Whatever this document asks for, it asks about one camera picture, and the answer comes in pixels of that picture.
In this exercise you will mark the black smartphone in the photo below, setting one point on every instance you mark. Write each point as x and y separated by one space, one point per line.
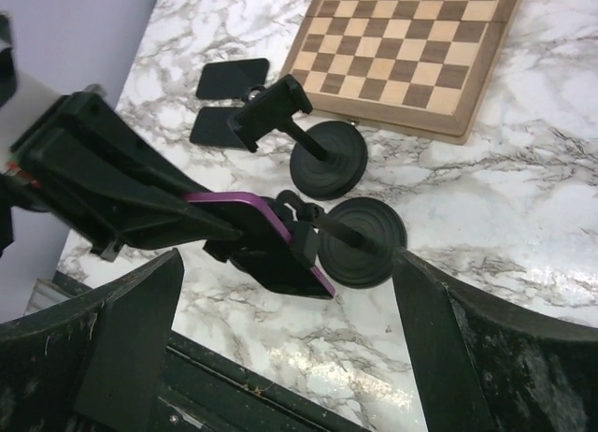
231 79

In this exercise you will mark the wooden chessboard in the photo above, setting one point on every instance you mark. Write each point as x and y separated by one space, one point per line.
417 67

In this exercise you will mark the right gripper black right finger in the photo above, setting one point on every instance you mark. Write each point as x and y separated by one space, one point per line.
485 364

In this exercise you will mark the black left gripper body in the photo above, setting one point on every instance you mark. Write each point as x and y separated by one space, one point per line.
84 164

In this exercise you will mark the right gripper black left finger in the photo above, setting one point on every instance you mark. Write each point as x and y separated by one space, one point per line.
91 362

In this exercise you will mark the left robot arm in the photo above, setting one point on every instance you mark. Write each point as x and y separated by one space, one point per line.
73 156

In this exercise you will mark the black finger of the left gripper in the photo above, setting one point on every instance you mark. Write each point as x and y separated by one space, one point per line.
166 221

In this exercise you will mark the black phone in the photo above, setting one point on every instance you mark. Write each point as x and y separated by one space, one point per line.
211 129

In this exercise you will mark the black phone stand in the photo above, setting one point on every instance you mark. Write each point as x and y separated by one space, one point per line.
355 240
328 159

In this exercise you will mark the red-edged phone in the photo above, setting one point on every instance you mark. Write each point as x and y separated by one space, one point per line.
266 250

